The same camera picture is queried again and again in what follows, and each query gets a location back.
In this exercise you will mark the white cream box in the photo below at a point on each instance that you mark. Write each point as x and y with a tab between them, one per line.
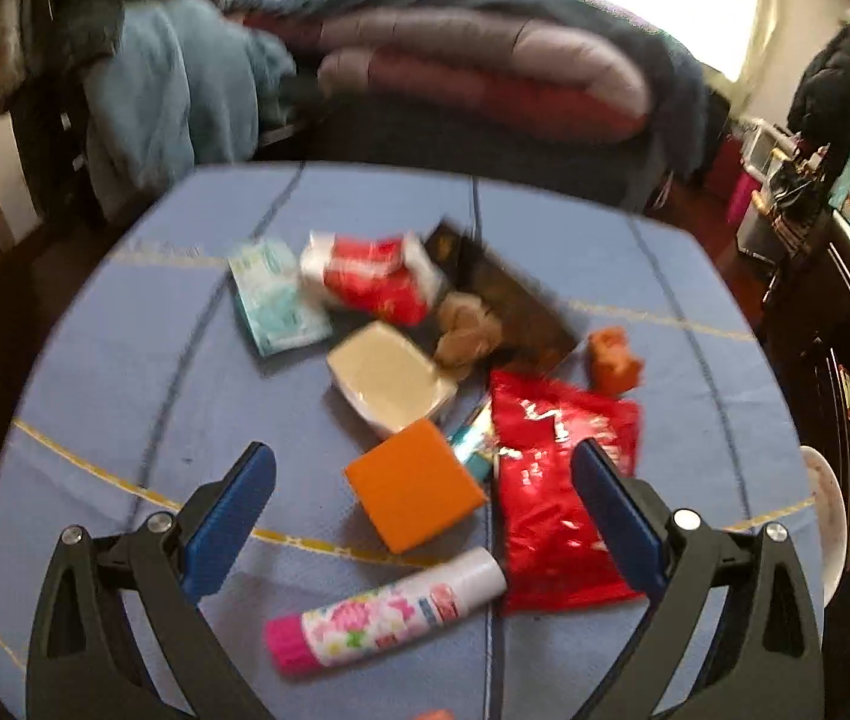
388	380

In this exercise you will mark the person's left hand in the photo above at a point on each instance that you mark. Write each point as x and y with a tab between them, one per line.
440	714

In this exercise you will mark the blue duvet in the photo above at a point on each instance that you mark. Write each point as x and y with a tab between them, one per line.
675	76

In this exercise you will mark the pink maroon folded quilt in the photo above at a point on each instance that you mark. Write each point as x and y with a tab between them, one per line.
551	81

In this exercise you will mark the bed with dark headboard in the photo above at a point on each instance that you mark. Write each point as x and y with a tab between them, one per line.
396	131

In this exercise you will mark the red white packet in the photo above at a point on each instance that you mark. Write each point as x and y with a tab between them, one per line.
392	279

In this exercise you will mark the dark wooden dresser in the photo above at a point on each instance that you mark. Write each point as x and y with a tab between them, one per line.
806	333

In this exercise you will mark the teal tissue pack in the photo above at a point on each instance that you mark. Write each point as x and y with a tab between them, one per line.
279	313

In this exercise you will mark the sheer window curtain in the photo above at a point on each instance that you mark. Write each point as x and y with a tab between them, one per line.
679	0

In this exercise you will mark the orange peel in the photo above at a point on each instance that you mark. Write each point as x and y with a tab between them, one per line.
613	369

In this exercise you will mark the teal blanket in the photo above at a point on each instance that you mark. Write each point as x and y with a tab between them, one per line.
186	87

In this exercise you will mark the dark brown carton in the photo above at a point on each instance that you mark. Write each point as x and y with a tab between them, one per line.
537	336

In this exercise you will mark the white pink-dotted trash bin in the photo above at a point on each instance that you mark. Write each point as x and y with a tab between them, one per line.
832	520

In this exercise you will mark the black hanging jacket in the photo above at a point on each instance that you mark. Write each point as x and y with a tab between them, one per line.
820	108

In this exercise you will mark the crumpled brown paper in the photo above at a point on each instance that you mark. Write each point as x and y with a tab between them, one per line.
470	332

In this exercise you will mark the orange box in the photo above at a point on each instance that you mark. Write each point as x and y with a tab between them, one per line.
413	488

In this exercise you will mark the floral pink-capped tube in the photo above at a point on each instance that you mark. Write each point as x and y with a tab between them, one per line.
383	619

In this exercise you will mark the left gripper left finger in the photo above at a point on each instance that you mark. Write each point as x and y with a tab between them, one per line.
84	660

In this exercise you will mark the blue striped tablecloth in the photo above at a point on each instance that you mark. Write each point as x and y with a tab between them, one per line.
150	387

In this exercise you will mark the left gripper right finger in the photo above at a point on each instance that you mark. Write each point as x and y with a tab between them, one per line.
764	659

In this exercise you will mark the red snack bag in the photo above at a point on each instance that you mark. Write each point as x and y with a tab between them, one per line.
555	560

